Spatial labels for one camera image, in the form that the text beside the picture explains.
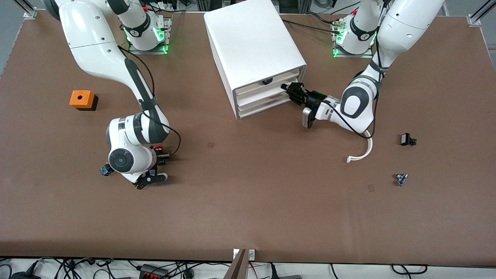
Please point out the black power strip red switches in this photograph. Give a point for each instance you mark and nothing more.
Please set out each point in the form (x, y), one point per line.
(154, 271)

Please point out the black push button switch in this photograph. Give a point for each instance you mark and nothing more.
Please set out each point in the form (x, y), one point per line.
(405, 139)

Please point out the small blue metal component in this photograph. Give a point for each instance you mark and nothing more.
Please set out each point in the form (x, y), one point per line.
(401, 179)

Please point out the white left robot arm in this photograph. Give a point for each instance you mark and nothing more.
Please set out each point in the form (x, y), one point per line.
(407, 23)

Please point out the white plastic drawer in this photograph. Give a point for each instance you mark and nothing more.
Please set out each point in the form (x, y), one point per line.
(255, 100)
(259, 110)

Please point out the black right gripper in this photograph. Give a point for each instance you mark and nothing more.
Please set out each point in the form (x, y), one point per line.
(158, 159)

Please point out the small white table bracket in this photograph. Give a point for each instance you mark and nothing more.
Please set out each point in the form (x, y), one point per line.
(252, 254)
(235, 254)

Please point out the brown wooden beam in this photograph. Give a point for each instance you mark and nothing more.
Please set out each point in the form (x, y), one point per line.
(237, 269)

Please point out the small blue electronic component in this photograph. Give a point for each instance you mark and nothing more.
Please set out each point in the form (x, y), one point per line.
(104, 170)

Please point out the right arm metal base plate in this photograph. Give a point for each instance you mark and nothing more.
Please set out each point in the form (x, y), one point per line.
(164, 49)

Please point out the orange box with hole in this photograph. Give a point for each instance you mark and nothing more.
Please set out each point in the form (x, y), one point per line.
(81, 99)

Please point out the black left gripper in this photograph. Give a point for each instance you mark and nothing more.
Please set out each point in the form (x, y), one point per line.
(312, 99)

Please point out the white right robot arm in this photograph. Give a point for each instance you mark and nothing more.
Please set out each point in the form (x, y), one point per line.
(89, 38)

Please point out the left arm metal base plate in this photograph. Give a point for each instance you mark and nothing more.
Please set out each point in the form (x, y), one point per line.
(337, 54)

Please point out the white drawer cabinet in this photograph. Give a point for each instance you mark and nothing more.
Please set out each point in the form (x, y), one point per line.
(252, 38)

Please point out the white drawer with black knob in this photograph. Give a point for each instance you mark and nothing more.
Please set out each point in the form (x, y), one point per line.
(248, 90)

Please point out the aluminium profile post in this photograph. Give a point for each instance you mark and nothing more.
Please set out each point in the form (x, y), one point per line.
(478, 15)
(29, 9)

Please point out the white curved plastic bracket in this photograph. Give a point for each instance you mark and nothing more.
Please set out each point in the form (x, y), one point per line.
(368, 151)

